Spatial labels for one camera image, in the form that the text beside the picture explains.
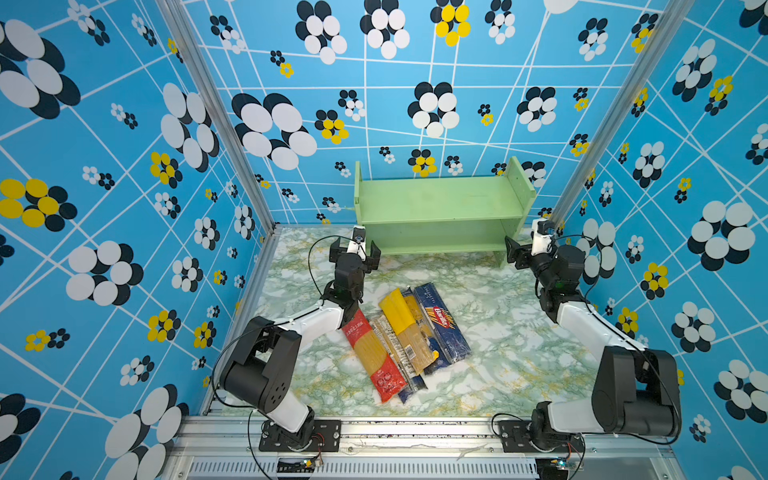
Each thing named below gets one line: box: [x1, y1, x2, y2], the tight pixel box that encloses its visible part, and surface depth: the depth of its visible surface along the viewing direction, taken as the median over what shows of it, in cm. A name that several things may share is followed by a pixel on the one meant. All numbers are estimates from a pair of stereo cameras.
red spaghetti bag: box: [379, 288, 416, 335], surface depth 93 cm
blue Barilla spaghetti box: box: [414, 282, 471, 364], surface depth 91 cm
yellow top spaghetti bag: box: [379, 288, 417, 335], surface depth 93 cm
